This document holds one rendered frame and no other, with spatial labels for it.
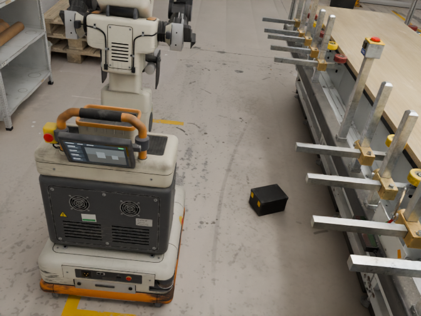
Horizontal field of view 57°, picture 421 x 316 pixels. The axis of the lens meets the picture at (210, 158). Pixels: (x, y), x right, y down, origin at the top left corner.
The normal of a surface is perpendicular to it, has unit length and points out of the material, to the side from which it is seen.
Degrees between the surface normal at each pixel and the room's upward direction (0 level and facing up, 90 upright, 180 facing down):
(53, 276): 90
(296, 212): 0
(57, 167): 90
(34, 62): 90
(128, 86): 82
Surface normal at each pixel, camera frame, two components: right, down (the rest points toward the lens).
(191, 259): 0.11, -0.82
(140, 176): -0.04, 0.57
